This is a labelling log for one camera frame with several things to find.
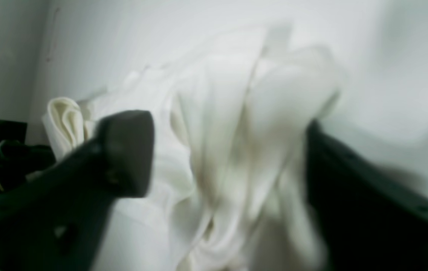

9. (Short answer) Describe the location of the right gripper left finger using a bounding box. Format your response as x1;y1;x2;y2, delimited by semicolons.
0;110;155;271

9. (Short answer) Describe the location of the white printed T-shirt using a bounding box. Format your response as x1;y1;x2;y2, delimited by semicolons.
43;25;341;271

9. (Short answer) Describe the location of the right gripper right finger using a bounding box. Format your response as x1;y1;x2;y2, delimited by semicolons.
306;121;428;271

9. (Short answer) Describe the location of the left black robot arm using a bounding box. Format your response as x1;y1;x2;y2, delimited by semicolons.
0;140;56;193

